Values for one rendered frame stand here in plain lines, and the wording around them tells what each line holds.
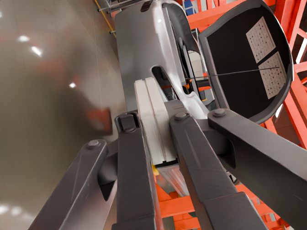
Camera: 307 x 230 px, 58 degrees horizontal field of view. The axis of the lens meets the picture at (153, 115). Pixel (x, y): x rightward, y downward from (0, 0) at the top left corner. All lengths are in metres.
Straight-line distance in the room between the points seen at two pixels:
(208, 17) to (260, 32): 1.37
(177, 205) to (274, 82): 1.71
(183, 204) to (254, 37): 2.08
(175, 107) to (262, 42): 3.25
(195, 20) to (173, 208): 2.84
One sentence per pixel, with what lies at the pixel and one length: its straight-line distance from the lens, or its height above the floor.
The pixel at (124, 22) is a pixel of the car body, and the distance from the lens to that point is 3.06.
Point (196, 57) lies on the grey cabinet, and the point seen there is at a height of 1.80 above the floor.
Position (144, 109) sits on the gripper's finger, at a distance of 0.15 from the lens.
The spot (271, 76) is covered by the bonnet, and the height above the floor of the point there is 2.24.
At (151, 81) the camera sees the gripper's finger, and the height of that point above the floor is 1.35.
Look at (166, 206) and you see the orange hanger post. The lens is 3.38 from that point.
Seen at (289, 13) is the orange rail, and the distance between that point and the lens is 5.00.
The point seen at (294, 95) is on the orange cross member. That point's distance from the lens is 3.86.
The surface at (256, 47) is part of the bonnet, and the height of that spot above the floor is 2.23.
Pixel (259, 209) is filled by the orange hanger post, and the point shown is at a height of 2.00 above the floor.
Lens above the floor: 1.37
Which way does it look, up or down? 8 degrees down
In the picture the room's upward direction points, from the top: 75 degrees clockwise
